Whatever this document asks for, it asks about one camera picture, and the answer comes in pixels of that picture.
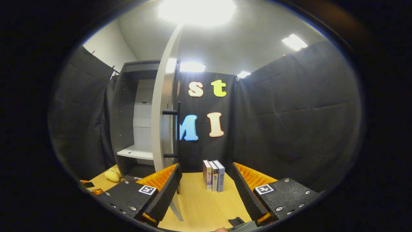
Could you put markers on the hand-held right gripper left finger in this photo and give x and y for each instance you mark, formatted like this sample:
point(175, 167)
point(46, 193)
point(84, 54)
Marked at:
point(167, 193)

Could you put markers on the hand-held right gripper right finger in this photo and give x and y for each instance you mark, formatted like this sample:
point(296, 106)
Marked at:
point(246, 193)

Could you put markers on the grey cabinet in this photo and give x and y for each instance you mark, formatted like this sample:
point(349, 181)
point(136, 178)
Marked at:
point(124, 129)

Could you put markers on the white cabinet door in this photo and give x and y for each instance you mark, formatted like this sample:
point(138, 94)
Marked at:
point(158, 112)

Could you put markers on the yellow plush toy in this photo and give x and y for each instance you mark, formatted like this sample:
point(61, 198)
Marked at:
point(112, 174)

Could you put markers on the blue spine book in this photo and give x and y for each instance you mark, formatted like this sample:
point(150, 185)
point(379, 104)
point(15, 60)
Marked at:
point(221, 177)

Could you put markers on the grey spine book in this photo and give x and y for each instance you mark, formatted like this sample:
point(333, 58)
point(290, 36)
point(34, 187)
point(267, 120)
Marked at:
point(214, 177)

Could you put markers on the black backdrop cloth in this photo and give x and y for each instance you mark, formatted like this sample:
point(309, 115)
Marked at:
point(289, 129)

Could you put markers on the rectangular ceiling light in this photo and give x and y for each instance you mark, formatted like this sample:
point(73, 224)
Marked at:
point(243, 74)
point(192, 67)

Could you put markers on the double tube ceiling light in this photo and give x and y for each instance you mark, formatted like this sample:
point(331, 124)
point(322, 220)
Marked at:
point(294, 42)

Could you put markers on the large square ceiling light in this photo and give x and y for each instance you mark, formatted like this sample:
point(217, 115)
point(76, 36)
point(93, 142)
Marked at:
point(197, 12)

